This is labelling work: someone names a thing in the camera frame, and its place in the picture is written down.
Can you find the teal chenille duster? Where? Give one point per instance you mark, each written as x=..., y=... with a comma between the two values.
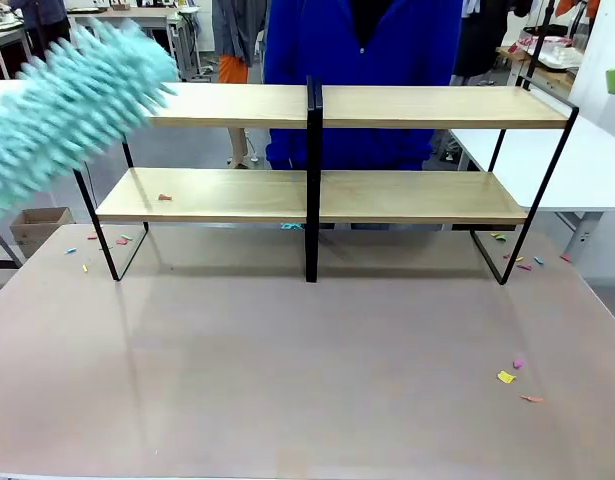
x=62, y=115
x=291, y=226

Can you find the wooden cluttered side table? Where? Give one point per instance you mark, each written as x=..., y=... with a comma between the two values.
x=552, y=70

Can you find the black stand pole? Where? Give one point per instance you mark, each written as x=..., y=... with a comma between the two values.
x=539, y=35

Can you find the dark hanging garment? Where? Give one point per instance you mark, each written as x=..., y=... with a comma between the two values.
x=482, y=50

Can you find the pink paper scrap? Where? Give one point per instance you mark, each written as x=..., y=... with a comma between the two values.
x=518, y=363

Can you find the person in blue jacket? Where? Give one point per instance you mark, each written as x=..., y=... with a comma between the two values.
x=312, y=50

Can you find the figure grey top orange skirt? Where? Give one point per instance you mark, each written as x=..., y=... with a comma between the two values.
x=234, y=67

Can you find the grey background table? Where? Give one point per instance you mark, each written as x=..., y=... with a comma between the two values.
x=152, y=22

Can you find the background person dark clothes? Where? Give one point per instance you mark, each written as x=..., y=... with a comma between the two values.
x=42, y=20

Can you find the cardboard box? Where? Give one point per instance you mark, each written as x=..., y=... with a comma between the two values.
x=39, y=230

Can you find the cluttered background bench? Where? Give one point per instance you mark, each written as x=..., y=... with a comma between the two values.
x=2, y=45

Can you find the wooden shelf rack black frame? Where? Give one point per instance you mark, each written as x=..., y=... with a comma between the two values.
x=437, y=112
x=227, y=112

